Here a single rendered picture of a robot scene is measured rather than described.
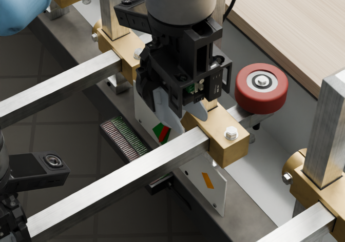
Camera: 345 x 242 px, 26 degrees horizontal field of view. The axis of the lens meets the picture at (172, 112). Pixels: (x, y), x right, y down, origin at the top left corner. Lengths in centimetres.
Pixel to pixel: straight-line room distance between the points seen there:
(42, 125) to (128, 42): 103
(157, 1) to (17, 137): 155
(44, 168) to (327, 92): 37
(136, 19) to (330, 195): 32
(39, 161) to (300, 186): 33
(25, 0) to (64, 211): 46
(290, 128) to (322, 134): 49
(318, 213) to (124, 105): 55
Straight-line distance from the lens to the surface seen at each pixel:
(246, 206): 124
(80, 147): 222
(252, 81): 114
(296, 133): 136
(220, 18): 102
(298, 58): 119
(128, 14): 87
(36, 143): 225
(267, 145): 143
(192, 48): 78
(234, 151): 112
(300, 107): 132
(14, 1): 64
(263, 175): 138
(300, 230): 92
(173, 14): 76
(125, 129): 134
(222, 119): 113
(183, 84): 80
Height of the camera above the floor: 173
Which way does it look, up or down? 49 degrees down
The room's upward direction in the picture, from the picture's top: straight up
